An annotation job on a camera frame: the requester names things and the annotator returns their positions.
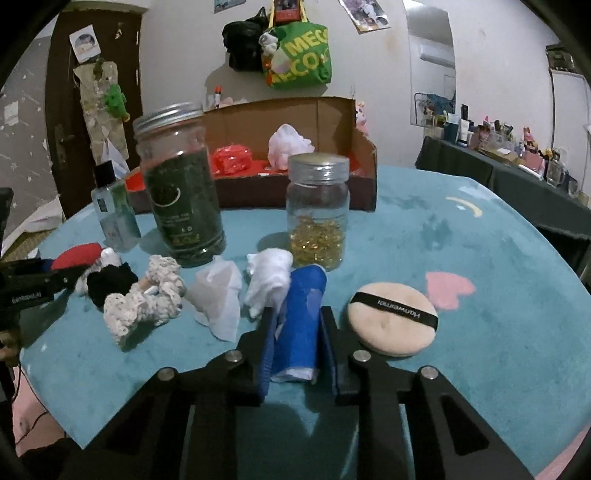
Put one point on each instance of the green tote bag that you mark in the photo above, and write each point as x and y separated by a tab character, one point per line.
304	55

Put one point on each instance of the white crumpled cloth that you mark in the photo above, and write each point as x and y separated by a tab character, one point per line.
268	277

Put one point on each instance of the cream crochet scrunchie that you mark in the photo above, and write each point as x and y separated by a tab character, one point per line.
138	309

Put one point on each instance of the black bag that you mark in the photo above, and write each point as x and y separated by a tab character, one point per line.
242	44

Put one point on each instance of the white fridge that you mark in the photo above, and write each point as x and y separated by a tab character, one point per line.
572	101

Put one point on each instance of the red hanging card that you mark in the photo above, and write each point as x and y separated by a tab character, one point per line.
286	9

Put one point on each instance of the green plush toy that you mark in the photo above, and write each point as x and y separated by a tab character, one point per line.
115	101

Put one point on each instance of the paper door decoration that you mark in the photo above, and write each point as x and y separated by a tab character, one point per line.
99	129

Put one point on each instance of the brown door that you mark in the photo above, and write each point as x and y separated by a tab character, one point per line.
60	92

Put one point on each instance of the red plastic bag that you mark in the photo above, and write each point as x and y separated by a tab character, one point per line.
231	159

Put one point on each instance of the white plush toy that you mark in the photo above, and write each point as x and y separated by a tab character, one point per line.
272	46

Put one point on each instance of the large glass jar green contents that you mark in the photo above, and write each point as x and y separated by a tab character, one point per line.
184	207

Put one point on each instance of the wall poster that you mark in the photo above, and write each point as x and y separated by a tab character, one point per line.
364	11

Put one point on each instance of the arched mirror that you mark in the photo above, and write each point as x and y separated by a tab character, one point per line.
429	69

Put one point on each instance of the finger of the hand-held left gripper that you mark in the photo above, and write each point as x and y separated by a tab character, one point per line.
44	264
55	280

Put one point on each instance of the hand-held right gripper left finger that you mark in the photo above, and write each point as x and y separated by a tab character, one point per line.
265	350

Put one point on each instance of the blue cloth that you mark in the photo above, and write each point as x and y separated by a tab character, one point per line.
300	332

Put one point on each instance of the dark covered table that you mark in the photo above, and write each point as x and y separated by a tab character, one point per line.
461	166

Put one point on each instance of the black scrunchie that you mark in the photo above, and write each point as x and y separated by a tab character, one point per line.
108	284

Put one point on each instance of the photo sticker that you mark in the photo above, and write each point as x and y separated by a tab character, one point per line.
84	44

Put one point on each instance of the white tube red cap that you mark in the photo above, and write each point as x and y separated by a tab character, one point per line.
218	98

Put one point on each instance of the white tissue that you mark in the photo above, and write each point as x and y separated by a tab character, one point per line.
217	295

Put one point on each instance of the beige powder puff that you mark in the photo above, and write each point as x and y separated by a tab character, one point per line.
388	332

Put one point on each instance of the pink plush toy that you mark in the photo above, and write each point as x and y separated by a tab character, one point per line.
362	119

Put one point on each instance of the row of bottles and boxes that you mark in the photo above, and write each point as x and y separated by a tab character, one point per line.
508	138

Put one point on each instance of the red soft pad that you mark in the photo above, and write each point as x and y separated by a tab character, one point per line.
76	256

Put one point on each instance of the cardboard box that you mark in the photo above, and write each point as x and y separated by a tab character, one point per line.
295	194

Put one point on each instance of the small glass jar yellow capsules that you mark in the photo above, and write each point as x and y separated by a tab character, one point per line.
316	207

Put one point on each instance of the red sheet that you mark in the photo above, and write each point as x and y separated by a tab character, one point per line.
360	166

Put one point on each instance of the person's left hand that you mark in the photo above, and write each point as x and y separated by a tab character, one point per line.
7	346

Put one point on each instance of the clear bottle black cap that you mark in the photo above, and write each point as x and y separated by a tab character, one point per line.
115	217

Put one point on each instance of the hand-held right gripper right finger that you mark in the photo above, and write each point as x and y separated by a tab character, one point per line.
330	350

